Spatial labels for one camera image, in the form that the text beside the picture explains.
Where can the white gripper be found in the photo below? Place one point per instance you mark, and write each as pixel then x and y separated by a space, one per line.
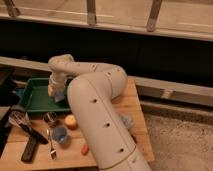
pixel 57 82

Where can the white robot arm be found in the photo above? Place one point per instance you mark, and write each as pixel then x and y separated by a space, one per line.
pixel 90 89

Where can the small metal cup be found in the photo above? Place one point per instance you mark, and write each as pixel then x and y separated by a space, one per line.
pixel 50 118

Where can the green plastic tray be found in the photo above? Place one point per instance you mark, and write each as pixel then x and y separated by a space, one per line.
pixel 35 98

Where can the black handled kitchen tool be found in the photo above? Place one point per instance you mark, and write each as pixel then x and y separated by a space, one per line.
pixel 29 150

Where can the small red toy piece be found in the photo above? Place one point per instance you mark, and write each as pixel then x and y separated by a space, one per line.
pixel 85 149

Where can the metal fork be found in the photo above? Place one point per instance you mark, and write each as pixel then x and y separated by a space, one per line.
pixel 52 150

